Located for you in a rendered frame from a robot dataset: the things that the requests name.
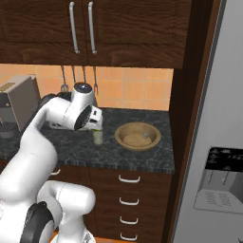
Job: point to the dark wood tall side panel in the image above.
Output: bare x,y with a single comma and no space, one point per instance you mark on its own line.
190,95

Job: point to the small grey ice cube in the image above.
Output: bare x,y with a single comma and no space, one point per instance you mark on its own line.
145,135

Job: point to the hanging metal utensil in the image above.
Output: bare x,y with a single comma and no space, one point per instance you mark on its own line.
64,80
73,75

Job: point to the dark wood drawer front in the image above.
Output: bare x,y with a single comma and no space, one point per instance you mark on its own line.
152,201
152,220
152,180
152,235

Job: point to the grey coffee machine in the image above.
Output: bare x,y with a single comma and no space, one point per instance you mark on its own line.
19,101

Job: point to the dark wood base cupboard front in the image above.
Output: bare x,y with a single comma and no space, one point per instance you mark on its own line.
76,180

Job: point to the glass of lemonade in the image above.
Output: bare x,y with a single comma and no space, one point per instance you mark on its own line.
98,138

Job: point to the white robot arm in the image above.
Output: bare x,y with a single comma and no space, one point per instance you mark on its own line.
31,158

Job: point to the round wooden bowl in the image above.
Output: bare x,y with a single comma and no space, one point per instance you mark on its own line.
126,140

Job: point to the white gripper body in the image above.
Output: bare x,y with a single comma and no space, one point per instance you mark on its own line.
95,126

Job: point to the grey fridge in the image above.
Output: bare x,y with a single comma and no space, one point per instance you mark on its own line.
218,120

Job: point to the dark wood wall cupboard door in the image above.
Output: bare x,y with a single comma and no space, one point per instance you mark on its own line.
38,28
136,31

